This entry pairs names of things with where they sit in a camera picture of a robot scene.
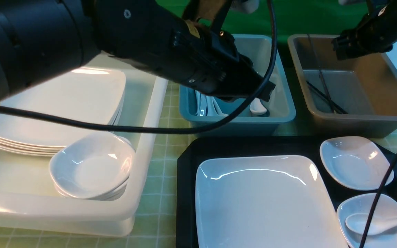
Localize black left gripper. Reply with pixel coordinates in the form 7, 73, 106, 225
171, 21, 276, 102

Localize stack of small white bowls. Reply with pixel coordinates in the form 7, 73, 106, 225
49, 132, 136, 200

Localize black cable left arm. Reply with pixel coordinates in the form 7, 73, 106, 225
0, 0, 277, 135

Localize brown plastic bin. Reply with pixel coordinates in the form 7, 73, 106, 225
288, 34, 397, 138

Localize green checkered tablecloth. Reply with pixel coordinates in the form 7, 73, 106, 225
0, 69, 397, 248

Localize large white plastic tub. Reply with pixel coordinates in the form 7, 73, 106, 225
0, 54, 167, 237

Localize black serving tray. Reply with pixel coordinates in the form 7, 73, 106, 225
176, 136, 397, 248

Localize green backdrop cloth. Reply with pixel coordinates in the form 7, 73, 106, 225
155, 0, 371, 45

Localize white spoons bottom in bin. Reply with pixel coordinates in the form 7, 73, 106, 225
194, 91, 228, 117

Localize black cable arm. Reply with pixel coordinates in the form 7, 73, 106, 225
358, 117, 397, 248
0, 0, 277, 135

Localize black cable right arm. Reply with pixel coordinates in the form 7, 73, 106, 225
358, 117, 397, 248

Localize small white bowl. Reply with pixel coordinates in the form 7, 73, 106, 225
336, 193, 397, 248
319, 136, 390, 191

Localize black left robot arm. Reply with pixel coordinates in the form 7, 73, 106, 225
0, 0, 264, 101

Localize white square rice plate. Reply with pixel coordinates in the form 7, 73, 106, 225
195, 155, 348, 248

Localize black chopstick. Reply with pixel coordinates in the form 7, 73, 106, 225
307, 81, 348, 114
307, 34, 338, 114

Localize white spoon right in bin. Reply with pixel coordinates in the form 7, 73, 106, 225
249, 98, 268, 116

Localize stack of white square plates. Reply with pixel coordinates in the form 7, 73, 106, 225
0, 67, 126, 157

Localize white ceramic soup spoon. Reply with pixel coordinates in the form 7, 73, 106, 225
345, 213, 397, 236

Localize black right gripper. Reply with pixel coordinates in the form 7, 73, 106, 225
332, 0, 397, 61

